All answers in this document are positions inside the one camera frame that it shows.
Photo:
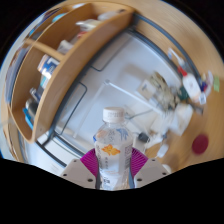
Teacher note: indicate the clear spray bottle white nozzle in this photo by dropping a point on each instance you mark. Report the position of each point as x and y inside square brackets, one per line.
[175, 57]

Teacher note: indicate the white tissue pack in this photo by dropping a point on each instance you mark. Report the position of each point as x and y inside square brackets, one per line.
[181, 118]

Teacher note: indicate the black plug-in charger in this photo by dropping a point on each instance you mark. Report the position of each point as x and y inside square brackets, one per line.
[143, 137]

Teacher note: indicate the brown tree creature figure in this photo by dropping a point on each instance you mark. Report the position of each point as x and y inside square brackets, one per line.
[163, 90]

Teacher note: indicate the flat round red coaster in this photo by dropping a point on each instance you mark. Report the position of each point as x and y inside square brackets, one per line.
[200, 144]

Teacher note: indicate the grey metal desk frame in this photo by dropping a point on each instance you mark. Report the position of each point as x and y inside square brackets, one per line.
[53, 131]

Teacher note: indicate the wooden wall shelf unit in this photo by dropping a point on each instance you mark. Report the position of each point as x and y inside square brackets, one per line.
[60, 76]

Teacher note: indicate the clear plastic water bottle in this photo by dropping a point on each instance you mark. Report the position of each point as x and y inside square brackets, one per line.
[113, 156]

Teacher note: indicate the white pump bottle red pump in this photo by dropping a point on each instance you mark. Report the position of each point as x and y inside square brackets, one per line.
[190, 84]

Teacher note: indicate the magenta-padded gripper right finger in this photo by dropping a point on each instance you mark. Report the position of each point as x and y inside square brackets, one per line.
[151, 171]

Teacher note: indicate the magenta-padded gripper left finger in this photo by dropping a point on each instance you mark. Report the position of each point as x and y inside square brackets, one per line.
[76, 171]

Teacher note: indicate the small green packet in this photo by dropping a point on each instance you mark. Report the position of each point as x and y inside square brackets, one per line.
[216, 83]

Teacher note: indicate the white earbud case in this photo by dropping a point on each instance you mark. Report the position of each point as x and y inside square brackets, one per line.
[162, 150]

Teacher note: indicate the white thin desk lamp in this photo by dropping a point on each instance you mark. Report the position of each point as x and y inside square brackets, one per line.
[133, 95]

